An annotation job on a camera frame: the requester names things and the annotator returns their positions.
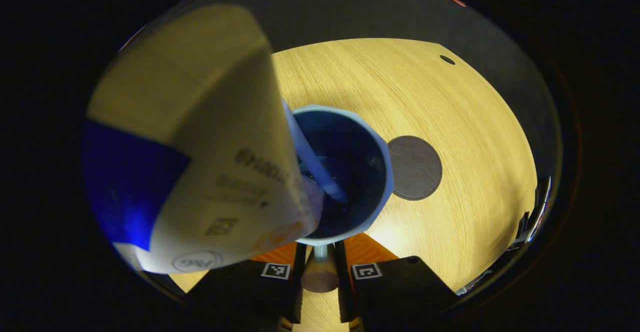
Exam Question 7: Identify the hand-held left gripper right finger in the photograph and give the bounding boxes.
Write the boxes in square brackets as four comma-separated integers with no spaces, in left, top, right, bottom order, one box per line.
[334,232,458,325]

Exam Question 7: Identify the dark brown round coaster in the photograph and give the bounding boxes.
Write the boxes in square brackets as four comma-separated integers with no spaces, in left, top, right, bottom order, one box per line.
[387,135,444,202]

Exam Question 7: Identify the white toothpaste tube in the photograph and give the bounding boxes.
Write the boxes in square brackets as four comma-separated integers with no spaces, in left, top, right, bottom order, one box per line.
[81,4,326,275]

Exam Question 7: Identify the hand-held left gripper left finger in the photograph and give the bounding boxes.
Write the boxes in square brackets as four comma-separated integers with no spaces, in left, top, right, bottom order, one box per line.
[185,242,307,325]

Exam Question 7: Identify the white toothbrush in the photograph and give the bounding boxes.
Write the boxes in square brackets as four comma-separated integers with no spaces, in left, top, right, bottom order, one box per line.
[281,97,349,205]

